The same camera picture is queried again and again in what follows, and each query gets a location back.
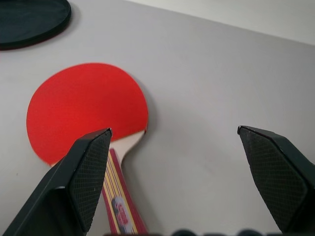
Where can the red black paddle case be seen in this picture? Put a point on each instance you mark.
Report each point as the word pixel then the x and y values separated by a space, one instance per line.
pixel 29 22

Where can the red packet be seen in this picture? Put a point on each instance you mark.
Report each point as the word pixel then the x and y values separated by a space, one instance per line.
pixel 86 98

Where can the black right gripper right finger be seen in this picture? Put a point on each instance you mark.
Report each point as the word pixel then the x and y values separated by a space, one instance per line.
pixel 278 177

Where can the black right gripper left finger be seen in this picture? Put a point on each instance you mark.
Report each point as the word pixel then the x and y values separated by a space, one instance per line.
pixel 61 186

